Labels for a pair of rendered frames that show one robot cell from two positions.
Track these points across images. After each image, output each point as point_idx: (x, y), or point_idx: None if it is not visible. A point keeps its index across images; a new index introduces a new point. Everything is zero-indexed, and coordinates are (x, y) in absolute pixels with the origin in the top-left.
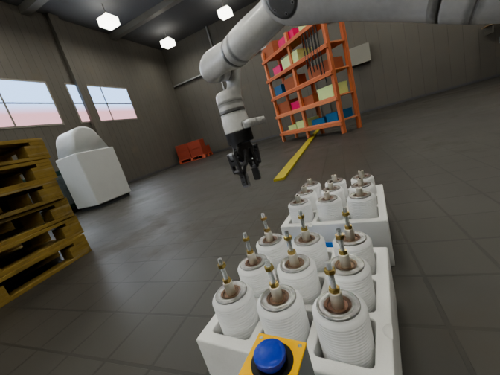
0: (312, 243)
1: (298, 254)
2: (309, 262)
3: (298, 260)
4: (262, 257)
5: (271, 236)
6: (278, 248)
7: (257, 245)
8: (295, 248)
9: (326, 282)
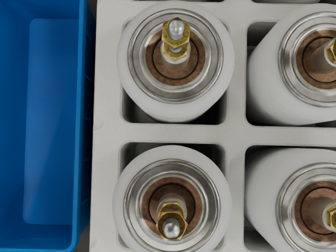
0: (212, 25)
1: (280, 57)
2: (322, 11)
3: (304, 52)
4: (298, 187)
5: (174, 194)
6: (209, 159)
7: (206, 247)
8: (222, 90)
9: (270, 14)
